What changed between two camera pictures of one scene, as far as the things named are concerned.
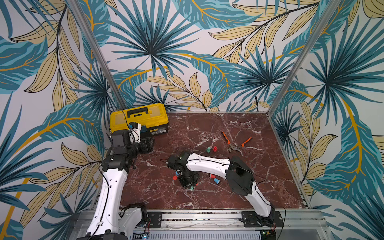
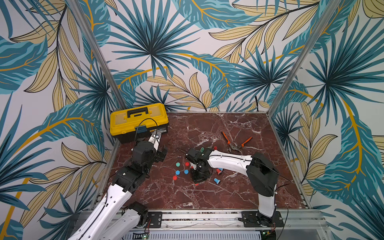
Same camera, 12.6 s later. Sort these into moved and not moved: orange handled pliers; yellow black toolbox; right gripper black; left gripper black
Moved: right gripper black; left gripper black
Not moved: yellow black toolbox; orange handled pliers
